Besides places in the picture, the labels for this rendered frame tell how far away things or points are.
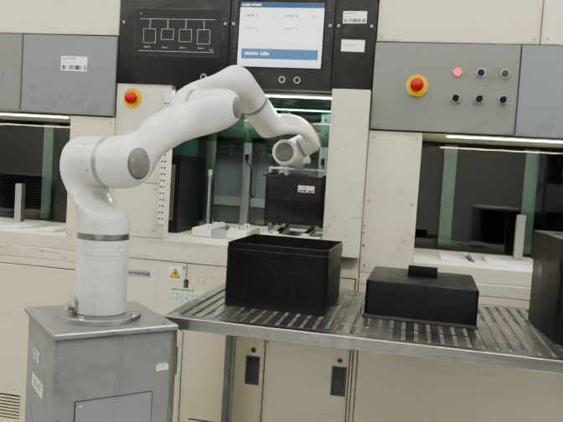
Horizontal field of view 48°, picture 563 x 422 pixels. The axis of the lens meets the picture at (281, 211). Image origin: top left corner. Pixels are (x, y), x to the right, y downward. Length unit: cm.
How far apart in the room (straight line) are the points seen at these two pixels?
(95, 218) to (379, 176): 96
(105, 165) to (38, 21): 114
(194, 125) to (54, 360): 67
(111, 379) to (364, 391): 96
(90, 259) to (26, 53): 117
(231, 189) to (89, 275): 167
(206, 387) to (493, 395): 94
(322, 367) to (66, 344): 100
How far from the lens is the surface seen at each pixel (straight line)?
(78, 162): 152
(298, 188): 230
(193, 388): 230
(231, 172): 308
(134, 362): 150
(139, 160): 146
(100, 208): 151
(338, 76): 210
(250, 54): 217
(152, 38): 229
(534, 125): 209
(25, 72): 249
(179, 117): 165
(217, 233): 238
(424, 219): 252
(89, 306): 152
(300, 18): 216
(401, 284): 168
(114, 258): 150
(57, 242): 243
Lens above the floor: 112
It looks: 3 degrees down
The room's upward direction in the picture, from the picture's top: 4 degrees clockwise
